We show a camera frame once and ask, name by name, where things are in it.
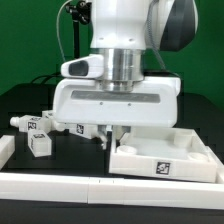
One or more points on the white square tabletop part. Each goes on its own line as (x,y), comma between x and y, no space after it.
(170,153)

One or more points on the white left fence bar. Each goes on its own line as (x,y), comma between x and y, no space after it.
(7,148)

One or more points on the white front fence bar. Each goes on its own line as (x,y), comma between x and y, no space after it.
(116,191)

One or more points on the white right fence bar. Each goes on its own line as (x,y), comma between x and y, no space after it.
(220,167)

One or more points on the white fence bar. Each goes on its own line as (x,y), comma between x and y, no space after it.
(220,167)
(7,148)
(116,191)

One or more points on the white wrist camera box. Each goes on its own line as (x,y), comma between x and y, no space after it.
(91,66)

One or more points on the black camera stand pole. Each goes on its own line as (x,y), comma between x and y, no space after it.
(80,14)

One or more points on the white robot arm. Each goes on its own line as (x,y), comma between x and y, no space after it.
(107,88)

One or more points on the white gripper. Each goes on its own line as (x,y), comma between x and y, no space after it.
(152,102)

